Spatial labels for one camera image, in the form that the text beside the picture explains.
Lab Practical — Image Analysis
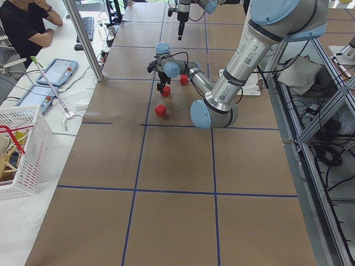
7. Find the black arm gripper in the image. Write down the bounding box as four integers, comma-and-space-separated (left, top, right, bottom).
168, 7, 190, 41

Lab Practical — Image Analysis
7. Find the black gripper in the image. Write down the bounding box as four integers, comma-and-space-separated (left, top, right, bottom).
147, 60, 171, 93

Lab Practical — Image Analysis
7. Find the red cube block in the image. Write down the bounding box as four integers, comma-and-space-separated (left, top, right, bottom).
180, 75, 189, 85
161, 86, 171, 98
155, 104, 167, 117

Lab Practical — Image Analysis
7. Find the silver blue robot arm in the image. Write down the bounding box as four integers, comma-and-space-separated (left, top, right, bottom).
168, 0, 219, 41
147, 1, 328, 129

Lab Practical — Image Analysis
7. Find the metal cup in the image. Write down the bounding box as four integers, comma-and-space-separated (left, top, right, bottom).
107, 27, 115, 40

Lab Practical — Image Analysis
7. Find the black computer mouse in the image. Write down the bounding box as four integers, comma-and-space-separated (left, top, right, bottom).
74, 43, 84, 51

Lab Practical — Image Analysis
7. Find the black keyboard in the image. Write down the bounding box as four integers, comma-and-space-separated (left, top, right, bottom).
81, 17, 95, 41

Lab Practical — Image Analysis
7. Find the long grabber stick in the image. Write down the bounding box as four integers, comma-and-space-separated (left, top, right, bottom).
31, 56, 83, 131

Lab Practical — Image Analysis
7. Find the upper blue teach pendant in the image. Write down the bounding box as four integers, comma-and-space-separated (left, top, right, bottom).
43, 58, 78, 87

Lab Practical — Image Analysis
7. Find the blue teach pendant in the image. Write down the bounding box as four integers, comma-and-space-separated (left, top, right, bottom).
43, 58, 78, 87
16, 84, 55, 114

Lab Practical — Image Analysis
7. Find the lower blue teach pendant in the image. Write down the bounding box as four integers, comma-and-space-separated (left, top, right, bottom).
16, 84, 55, 114

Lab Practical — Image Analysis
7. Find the grey folded cloth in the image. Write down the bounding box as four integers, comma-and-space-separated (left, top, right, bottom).
277, 57, 323, 96

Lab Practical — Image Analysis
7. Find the person in black shirt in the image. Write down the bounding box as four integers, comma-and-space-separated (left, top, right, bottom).
1, 0, 63, 68

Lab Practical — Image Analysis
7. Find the white plastic basket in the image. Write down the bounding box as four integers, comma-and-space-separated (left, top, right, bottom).
1, 106, 53, 201

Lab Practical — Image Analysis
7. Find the aluminium frame post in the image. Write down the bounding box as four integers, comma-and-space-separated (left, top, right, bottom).
63, 0, 104, 82

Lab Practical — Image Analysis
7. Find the aluminium side frame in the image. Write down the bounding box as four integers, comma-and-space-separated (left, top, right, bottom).
265, 39, 354, 265

